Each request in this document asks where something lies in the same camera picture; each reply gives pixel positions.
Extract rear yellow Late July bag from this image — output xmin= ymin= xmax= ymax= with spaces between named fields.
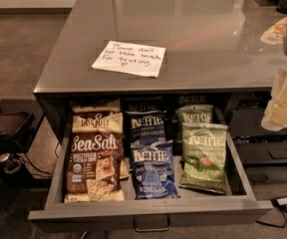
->
xmin=71 ymin=99 xmax=121 ymax=114

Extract white handwritten paper note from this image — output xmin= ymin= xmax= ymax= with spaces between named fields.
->
xmin=92 ymin=41 xmax=165 ymax=78

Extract front green Kettle chip bag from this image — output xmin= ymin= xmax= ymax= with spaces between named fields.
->
xmin=179 ymin=122 xmax=227 ymax=194

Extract yellow Late July chip bag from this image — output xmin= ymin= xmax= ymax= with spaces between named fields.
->
xmin=72 ymin=113 xmax=123 ymax=133

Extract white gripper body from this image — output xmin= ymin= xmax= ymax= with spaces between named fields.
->
xmin=260 ymin=17 xmax=287 ymax=45

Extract metal drawer handle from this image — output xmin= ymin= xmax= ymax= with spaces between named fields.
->
xmin=134 ymin=216 xmax=170 ymax=233

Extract middle blue Kettle chip bag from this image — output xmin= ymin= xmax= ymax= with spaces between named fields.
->
xmin=127 ymin=111 xmax=166 ymax=144

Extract blue kettle chip bag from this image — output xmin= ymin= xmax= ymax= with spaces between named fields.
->
xmin=131 ymin=140 xmax=179 ymax=200
xmin=127 ymin=111 xmax=166 ymax=144

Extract open grey top drawer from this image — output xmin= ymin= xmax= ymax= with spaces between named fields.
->
xmin=29 ymin=97 xmax=272 ymax=232

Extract rear dark Kettle chip bag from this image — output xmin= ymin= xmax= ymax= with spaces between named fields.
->
xmin=125 ymin=97 xmax=164 ymax=112

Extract front blue Kettle chip bag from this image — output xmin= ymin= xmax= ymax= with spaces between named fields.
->
xmin=131 ymin=140 xmax=179 ymax=200

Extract brown Sea Salt chip bag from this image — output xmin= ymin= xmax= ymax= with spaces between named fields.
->
xmin=66 ymin=131 xmax=123 ymax=193

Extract grey cabinet with counter top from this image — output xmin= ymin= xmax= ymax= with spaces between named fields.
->
xmin=34 ymin=0 xmax=287 ymax=137

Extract lower black drawers at right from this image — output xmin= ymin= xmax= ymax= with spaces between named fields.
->
xmin=229 ymin=109 xmax=287 ymax=183

